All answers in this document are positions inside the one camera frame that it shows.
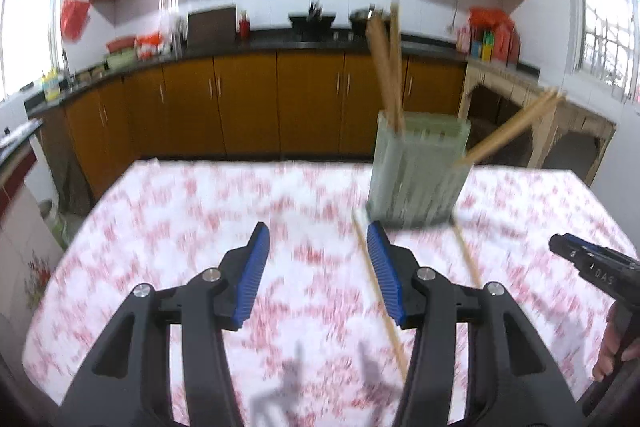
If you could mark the black kitchen countertop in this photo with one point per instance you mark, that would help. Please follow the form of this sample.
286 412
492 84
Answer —
300 46

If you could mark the white floral appliance cover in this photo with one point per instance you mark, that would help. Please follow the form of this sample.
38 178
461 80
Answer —
25 247

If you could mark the red basket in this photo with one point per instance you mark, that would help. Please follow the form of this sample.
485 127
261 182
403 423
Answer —
121 44

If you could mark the metal faucet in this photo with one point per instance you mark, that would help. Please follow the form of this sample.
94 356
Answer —
65 67

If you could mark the orange plastic bag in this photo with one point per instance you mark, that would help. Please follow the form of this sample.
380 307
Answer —
150 47

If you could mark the dark cutting board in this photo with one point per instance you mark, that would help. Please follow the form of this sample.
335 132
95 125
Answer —
211 27

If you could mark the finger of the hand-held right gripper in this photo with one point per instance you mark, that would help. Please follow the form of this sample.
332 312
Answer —
565 249

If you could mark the person's right hand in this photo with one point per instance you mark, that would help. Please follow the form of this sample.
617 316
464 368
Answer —
607 347

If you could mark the wooden side table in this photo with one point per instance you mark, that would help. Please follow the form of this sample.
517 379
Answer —
570 122

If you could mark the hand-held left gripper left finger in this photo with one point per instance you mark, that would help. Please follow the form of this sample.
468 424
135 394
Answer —
252 277

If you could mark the brown lower kitchen cabinets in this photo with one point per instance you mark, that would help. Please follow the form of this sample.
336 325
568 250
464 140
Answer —
245 107

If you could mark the green basin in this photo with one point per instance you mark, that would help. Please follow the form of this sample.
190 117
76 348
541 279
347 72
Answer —
121 59

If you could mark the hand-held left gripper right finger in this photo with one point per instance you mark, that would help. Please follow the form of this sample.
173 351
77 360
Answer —
385 272

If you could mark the red packages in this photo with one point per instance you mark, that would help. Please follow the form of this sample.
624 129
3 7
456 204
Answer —
492 29

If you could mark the window with grille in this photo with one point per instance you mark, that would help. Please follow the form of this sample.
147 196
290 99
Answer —
605 7

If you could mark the yellow detergent bottle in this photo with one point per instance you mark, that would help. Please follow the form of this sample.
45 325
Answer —
51 87

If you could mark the black wok with lid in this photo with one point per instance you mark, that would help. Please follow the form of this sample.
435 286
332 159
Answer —
360 19

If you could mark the bright kitchen window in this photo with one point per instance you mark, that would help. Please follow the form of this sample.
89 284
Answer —
30 22

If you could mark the red floral tablecloth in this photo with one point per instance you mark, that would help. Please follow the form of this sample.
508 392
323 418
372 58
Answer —
175 232

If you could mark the red plastic bag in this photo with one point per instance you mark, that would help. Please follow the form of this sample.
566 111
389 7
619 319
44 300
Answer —
75 19

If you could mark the red bottle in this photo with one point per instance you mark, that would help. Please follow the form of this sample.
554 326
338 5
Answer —
244 27

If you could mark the green perforated chopstick holder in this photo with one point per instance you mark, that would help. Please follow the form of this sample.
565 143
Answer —
415 167

